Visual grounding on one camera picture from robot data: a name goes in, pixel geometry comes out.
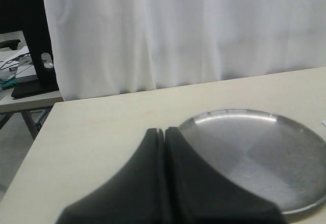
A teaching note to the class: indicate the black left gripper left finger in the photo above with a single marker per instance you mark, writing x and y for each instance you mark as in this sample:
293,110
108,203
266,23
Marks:
137,193

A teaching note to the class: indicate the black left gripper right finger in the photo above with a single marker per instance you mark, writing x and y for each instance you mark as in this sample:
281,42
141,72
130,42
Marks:
200,194

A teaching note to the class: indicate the round metal plate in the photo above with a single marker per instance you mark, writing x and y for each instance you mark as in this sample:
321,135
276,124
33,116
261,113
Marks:
270,155

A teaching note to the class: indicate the white curtain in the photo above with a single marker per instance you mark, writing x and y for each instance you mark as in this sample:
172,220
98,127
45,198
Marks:
107,47

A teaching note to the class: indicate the side table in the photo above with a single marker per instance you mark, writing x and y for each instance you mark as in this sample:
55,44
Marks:
33,109

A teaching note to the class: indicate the black monitor stand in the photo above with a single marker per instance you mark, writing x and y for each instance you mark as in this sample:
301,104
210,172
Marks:
29,17

